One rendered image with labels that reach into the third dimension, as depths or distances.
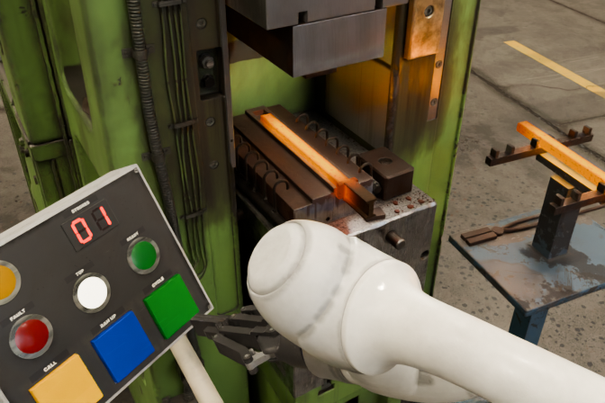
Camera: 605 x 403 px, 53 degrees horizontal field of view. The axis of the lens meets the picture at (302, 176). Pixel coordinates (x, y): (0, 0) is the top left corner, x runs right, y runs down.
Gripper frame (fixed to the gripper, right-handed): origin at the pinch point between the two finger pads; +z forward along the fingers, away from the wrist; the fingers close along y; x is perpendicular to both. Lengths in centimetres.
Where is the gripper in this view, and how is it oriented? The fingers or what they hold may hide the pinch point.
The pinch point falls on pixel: (212, 326)
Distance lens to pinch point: 91.4
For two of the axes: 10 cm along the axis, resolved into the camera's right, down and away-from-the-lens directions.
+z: -7.6, 0.8, 6.5
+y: 5.5, -4.7, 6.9
